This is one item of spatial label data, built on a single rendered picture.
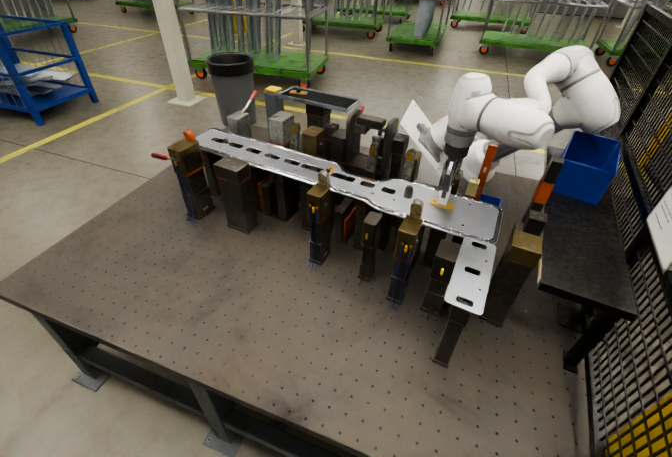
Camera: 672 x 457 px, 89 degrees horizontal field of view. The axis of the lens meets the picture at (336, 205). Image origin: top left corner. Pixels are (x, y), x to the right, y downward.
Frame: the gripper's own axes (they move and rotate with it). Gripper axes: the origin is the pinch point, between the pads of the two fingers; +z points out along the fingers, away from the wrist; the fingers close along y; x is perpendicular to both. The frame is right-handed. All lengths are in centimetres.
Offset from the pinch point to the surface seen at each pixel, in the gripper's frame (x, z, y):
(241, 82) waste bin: 247, 52, 179
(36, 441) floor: 129, 105, -114
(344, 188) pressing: 35.6, 5.0, -6.9
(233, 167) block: 79, 2, -19
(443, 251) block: -5.9, 7.0, -20.4
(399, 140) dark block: 23.8, -7.0, 18.4
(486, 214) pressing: -15.2, 5.1, 2.9
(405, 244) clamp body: 5.3, 5.1, -25.1
